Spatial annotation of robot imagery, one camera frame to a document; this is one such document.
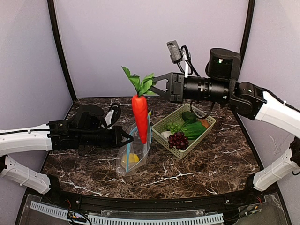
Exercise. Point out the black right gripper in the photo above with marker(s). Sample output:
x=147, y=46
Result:
x=176, y=87

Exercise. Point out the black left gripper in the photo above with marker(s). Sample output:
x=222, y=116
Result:
x=117, y=136

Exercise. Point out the clear zip top bag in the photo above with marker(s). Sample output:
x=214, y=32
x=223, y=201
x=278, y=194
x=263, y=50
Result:
x=136, y=147

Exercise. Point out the yellow toy lemon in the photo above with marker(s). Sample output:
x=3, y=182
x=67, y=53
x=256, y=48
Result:
x=132, y=159

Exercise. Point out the red toy chili pepper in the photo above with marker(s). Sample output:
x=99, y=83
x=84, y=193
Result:
x=139, y=101

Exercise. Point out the green toy leafy vegetable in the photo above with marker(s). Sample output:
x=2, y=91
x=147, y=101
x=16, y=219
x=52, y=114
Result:
x=192, y=129

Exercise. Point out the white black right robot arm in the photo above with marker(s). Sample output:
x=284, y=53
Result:
x=246, y=99

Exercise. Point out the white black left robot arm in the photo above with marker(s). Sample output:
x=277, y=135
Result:
x=90, y=126

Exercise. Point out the dark green toy avocado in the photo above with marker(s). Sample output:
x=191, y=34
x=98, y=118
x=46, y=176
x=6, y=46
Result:
x=189, y=116

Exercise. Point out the green toy grapes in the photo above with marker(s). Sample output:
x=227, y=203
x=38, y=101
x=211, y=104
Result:
x=174, y=127

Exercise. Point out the pale green plastic basket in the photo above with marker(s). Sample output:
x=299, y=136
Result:
x=176, y=116

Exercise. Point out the dark red toy grapes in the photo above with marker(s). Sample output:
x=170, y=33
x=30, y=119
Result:
x=178, y=141

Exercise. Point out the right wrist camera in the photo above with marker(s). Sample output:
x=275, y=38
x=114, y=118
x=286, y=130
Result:
x=181, y=57

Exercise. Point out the black frame right post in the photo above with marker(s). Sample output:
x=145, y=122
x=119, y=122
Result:
x=244, y=44

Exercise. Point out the black frame post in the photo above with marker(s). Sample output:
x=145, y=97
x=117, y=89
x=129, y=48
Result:
x=59, y=48
x=244, y=44

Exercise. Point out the white slotted cable duct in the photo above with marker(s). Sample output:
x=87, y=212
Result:
x=119, y=218

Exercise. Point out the black front frame rail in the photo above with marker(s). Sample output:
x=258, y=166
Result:
x=223, y=202

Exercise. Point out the black frame left post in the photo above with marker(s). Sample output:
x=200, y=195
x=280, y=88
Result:
x=59, y=48

